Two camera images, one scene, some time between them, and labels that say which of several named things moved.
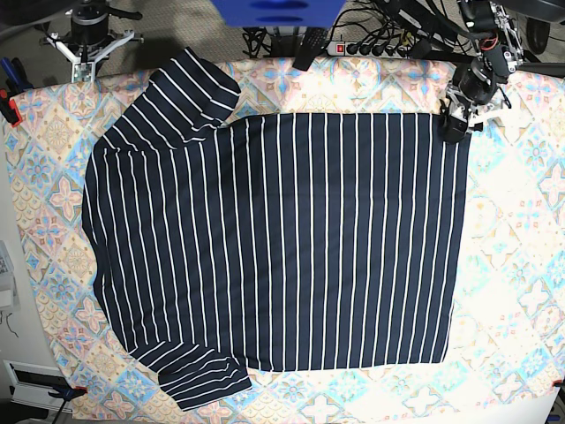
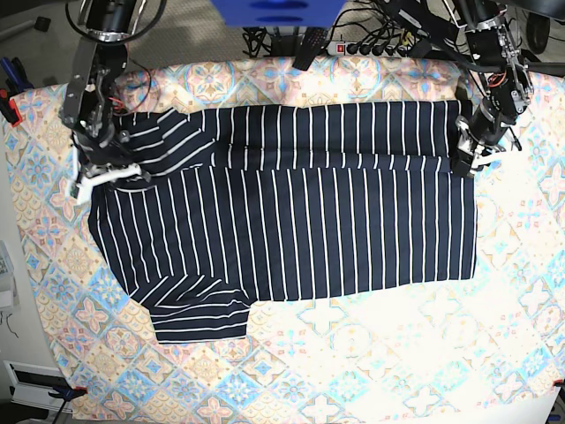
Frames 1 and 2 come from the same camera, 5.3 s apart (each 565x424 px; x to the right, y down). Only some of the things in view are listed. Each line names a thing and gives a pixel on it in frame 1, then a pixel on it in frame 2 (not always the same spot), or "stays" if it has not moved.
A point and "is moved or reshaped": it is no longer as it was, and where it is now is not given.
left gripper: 479,84 -> 488,121
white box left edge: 9,298 stays
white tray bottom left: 32,382 stays
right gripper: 89,25 -> 102,145
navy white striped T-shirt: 228,245 is moved or reshaped
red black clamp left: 9,109 stays
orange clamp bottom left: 69,393 stays
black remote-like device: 312,42 stays
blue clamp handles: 17,80 stays
